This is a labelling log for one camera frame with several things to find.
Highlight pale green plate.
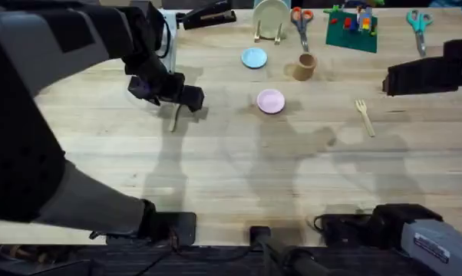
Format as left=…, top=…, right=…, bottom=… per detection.
left=251, top=0, right=292, bottom=40

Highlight wooden spoon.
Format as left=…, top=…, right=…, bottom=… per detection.
left=168, top=103, right=183, bottom=133

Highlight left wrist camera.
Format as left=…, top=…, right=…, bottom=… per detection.
left=127, top=75, right=158, bottom=104

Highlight brown cup container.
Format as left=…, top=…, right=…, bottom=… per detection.
left=292, top=52, right=318, bottom=83

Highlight pink plate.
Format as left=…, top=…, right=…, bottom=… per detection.
left=256, top=88, right=287, bottom=116

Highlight wooden fork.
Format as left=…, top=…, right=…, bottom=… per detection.
left=354, top=98, right=377, bottom=139

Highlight teal handled scissors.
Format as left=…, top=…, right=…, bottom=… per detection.
left=405, top=8, right=434, bottom=58

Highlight black stapler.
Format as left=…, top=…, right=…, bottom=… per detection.
left=175, top=0, right=238, bottom=31

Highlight wooden plate stand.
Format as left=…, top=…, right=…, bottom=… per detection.
left=253, top=18, right=285, bottom=44

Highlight light blue plate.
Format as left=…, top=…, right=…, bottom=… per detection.
left=240, top=47, right=269, bottom=71

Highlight orange handled scissors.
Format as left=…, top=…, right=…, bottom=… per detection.
left=290, top=6, right=315, bottom=54

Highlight green board with toy blocks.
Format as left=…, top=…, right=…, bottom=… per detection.
left=322, top=0, right=380, bottom=54

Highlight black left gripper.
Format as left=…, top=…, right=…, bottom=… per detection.
left=122, top=51, right=206, bottom=113

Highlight black rail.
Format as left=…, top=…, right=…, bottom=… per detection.
left=0, top=243, right=462, bottom=276

